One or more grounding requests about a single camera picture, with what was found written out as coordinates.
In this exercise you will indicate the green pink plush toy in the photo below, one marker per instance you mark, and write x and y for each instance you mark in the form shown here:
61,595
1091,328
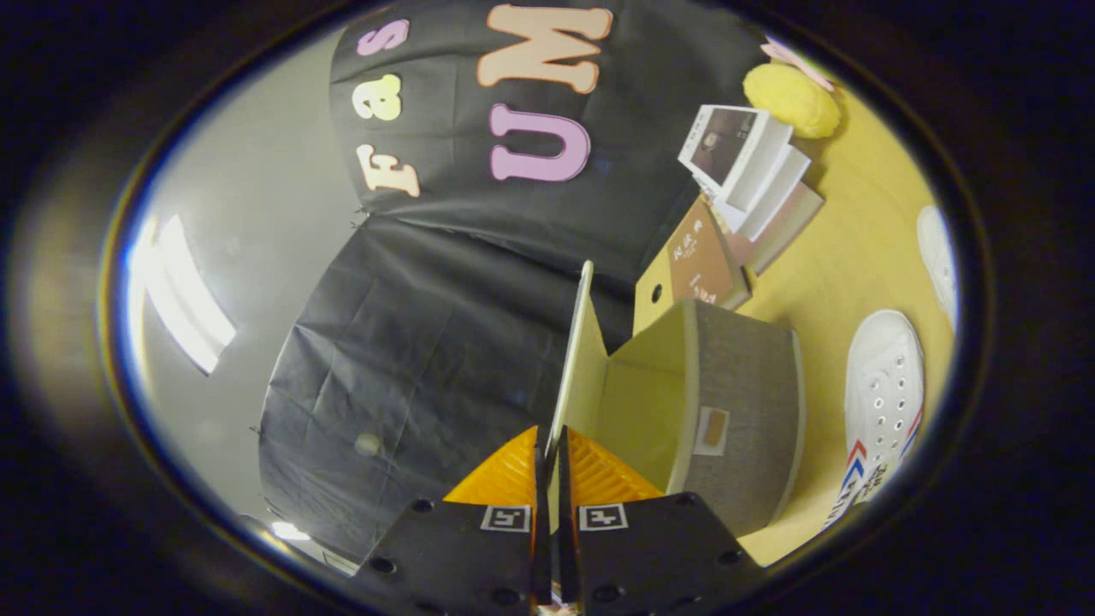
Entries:
794,60

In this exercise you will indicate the thick beige-edged book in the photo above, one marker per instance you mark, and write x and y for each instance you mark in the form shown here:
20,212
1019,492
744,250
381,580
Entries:
794,227

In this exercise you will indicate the white book with photo cover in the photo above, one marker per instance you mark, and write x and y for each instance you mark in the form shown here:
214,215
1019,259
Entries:
723,145

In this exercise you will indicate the black backdrop cloth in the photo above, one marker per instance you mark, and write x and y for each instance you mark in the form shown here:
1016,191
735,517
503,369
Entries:
411,359

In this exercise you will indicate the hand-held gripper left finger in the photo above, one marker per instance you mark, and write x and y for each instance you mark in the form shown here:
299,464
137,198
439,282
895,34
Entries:
479,556

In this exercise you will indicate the plain white book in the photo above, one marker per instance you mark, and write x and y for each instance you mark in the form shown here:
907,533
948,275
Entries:
777,190

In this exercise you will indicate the brown book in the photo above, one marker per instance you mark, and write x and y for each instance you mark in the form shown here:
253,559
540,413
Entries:
697,257

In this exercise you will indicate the grey fabric storage box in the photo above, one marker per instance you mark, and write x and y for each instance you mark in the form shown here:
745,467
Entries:
744,402

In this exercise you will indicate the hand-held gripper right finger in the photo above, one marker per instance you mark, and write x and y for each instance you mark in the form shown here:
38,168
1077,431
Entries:
650,556

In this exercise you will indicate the yellow plush bun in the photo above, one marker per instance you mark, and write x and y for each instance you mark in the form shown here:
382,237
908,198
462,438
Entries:
791,101

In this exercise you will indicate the white canvas shoe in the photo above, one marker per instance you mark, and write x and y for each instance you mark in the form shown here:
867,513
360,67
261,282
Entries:
881,393
938,257

